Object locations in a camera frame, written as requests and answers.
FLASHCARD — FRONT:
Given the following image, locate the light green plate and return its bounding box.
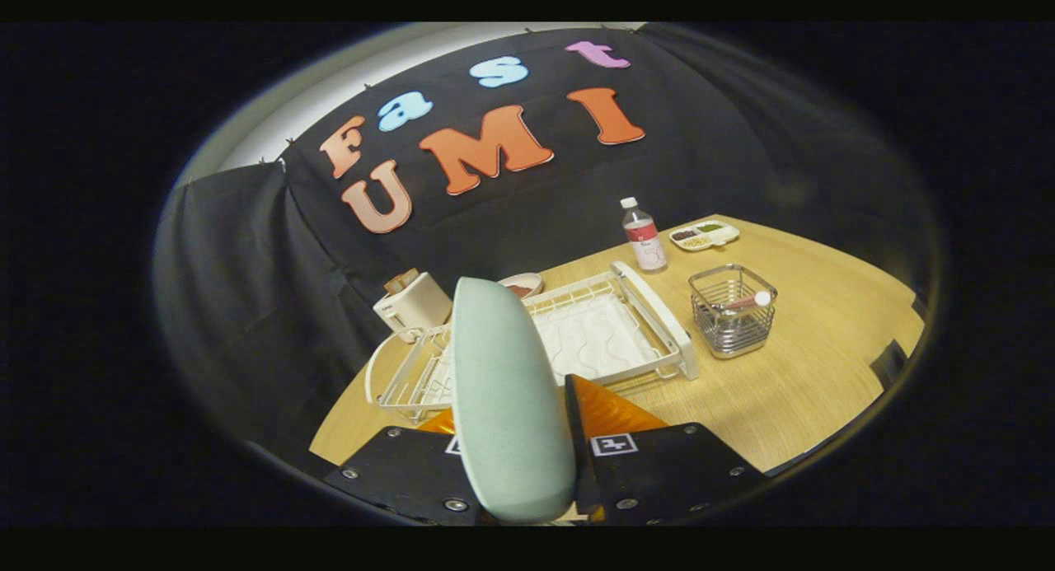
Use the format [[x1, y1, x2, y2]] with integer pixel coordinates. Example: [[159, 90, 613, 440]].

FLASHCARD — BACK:
[[451, 276, 577, 525]]

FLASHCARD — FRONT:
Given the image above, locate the white pink spoon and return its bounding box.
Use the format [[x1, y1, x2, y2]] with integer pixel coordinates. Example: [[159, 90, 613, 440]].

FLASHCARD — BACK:
[[710, 290, 773, 315]]

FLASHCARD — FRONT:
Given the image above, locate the small black block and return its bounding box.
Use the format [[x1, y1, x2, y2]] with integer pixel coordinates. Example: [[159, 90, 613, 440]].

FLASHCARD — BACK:
[[870, 339, 912, 389]]

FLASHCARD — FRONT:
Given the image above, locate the white wire dish rack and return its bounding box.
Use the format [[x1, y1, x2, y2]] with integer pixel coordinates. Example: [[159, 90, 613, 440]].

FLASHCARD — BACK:
[[365, 260, 700, 424]]

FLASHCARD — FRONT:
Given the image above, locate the white toaster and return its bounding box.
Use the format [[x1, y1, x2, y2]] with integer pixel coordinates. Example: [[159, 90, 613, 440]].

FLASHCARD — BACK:
[[373, 271, 453, 344]]

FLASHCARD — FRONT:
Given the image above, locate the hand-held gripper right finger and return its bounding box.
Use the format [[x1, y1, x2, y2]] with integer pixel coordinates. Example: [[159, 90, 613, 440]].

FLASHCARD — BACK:
[[564, 373, 767, 527]]

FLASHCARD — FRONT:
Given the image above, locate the clear bottle red label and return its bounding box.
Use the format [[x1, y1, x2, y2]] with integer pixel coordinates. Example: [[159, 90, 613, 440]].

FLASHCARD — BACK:
[[620, 197, 668, 273]]

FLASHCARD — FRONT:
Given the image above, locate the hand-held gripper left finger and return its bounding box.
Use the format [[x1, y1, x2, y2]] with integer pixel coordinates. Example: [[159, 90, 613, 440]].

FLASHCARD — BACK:
[[324, 408, 495, 527]]

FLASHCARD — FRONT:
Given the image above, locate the metal wire basket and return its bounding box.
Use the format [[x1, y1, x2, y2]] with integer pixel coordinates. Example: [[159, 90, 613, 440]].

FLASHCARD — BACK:
[[688, 264, 778, 359]]

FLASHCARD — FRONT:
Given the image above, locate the small white plate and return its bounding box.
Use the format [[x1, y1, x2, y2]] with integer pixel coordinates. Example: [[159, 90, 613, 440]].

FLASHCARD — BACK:
[[498, 273, 545, 300]]

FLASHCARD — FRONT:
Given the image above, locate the white divided snack tray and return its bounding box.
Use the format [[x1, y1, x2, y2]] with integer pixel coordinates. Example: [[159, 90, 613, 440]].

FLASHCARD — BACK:
[[668, 220, 740, 252]]

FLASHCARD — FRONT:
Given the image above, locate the black backdrop cloth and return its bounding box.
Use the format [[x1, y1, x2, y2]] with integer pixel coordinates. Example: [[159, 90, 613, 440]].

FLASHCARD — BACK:
[[152, 23, 940, 465]]

